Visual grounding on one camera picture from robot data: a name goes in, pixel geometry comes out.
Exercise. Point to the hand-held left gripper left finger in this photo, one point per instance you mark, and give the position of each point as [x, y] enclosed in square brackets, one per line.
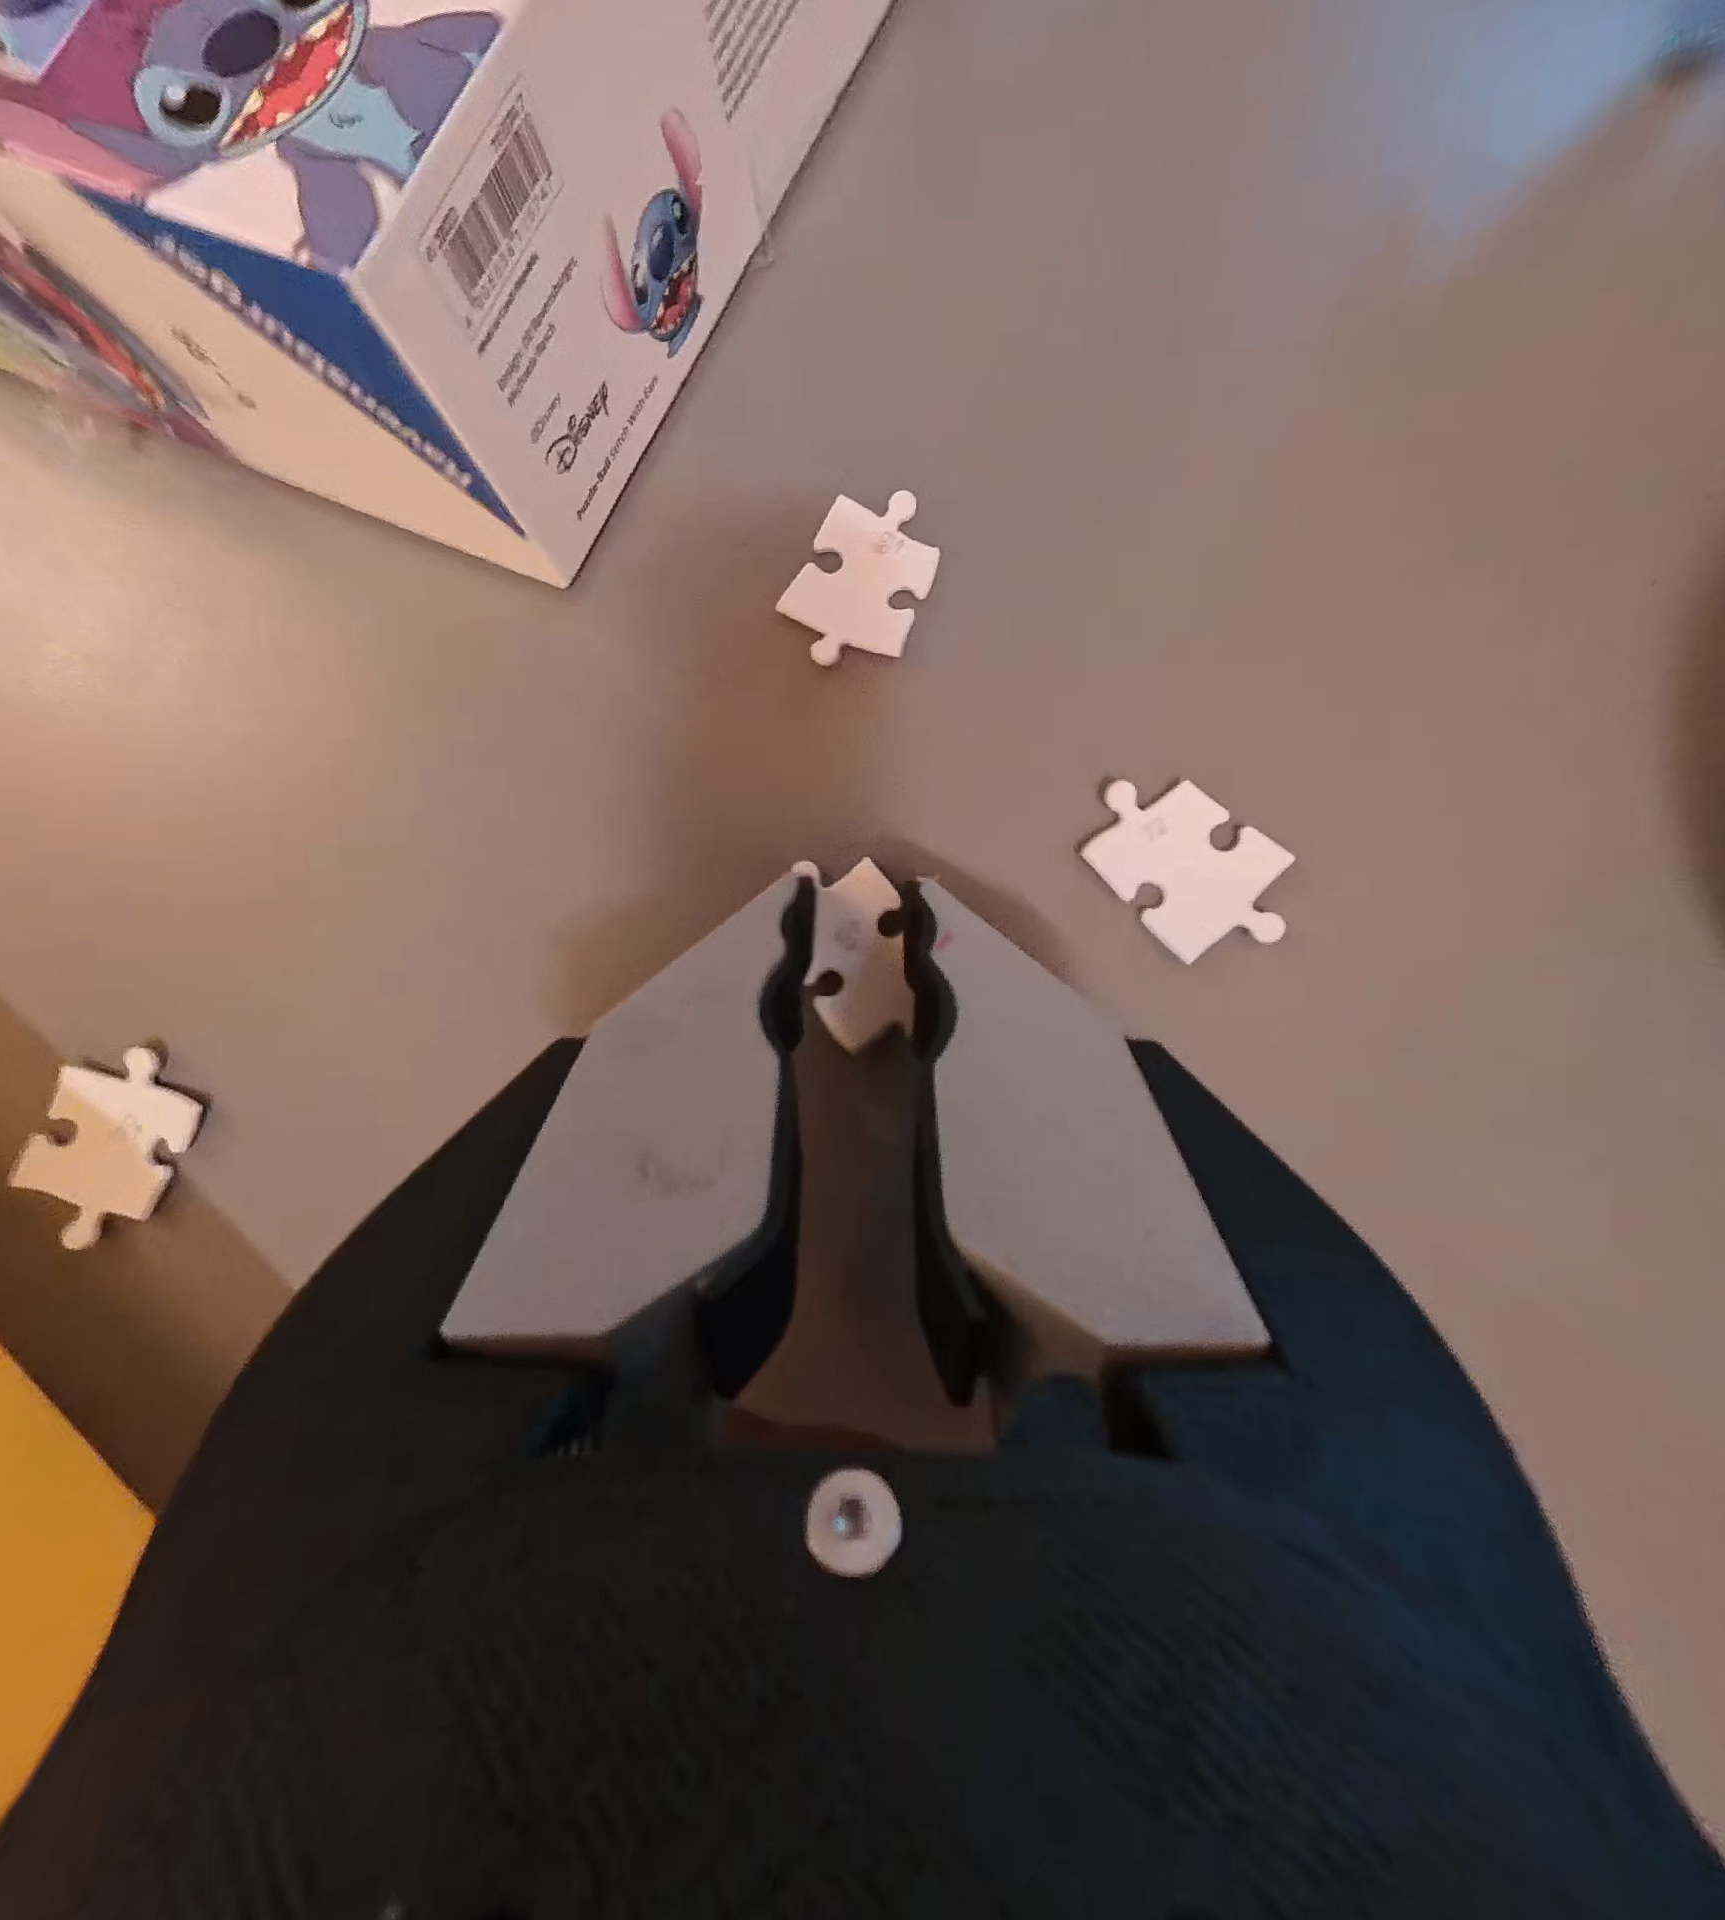
[652, 1170]

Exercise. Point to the cartoon printed puzzle box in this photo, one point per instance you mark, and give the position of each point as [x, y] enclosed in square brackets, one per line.
[353, 225]

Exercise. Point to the white puzzle piece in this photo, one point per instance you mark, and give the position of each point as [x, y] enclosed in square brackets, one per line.
[1188, 871]
[863, 578]
[853, 960]
[105, 1146]

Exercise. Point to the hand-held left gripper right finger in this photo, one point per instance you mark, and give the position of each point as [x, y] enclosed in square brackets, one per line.
[1087, 1170]

